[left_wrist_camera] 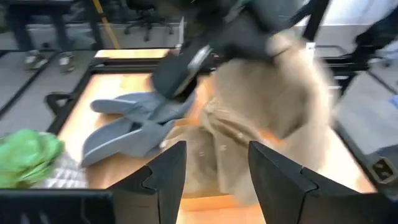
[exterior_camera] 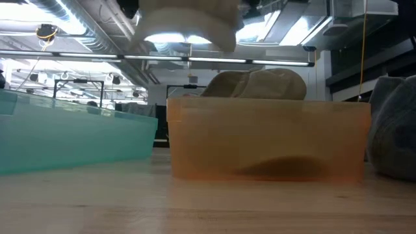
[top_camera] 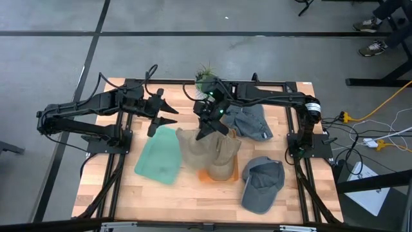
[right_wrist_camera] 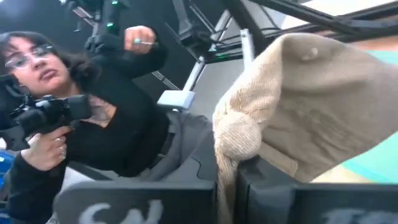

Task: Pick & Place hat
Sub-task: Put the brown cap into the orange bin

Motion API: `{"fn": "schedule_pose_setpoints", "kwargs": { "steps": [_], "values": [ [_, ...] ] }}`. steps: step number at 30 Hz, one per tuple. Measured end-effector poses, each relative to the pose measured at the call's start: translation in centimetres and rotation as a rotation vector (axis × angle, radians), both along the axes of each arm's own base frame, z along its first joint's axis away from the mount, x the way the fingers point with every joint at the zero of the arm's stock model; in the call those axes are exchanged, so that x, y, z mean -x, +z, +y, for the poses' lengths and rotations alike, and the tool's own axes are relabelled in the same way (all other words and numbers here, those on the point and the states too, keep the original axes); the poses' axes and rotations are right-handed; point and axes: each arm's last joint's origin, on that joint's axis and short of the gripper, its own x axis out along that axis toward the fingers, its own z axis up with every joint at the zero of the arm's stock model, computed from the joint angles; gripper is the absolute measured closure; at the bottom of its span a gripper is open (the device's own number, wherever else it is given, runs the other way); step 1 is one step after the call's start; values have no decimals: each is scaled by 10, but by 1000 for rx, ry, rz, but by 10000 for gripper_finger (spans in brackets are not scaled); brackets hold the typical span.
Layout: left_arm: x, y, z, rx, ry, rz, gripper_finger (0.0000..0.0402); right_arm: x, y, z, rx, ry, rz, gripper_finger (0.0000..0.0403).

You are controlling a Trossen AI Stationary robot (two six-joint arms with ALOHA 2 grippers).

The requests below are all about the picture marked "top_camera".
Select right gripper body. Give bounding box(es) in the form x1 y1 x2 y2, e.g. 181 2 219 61
192 99 230 129

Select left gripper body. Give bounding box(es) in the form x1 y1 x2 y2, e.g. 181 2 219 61
140 88 165 139

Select potted green succulent plant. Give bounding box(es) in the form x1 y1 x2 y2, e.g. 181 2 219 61
194 63 217 101

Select green plastic tray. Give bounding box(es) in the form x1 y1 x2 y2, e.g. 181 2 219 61
133 125 183 186

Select orange plastic tray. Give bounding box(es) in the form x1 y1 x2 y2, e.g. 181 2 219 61
197 153 240 184

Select black furniture foot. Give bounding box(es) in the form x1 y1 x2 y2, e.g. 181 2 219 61
0 140 26 156

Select black aluminium crossbar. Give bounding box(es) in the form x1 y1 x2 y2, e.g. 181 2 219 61
0 217 412 232

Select black metal beam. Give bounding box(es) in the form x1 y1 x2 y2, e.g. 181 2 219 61
335 169 412 195

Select yellow plug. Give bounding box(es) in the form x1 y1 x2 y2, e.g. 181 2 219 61
375 139 392 152

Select white flat box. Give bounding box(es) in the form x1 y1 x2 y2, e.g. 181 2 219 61
345 160 391 217

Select person's leg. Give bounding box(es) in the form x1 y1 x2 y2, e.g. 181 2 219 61
372 0 403 21
384 24 412 49

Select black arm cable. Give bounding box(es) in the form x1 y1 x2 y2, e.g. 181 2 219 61
98 63 159 96

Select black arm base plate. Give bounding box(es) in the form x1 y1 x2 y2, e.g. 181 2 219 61
287 132 334 159
86 128 133 155

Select silver metal bracket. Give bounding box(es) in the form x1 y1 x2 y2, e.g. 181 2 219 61
100 221 138 232
279 224 318 232

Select black desk frame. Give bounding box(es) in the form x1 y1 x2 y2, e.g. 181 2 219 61
345 0 412 88

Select yellow extension cable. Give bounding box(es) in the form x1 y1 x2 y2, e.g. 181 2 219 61
341 79 412 124

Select white floor cable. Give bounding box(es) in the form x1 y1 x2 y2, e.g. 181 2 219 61
370 126 412 142

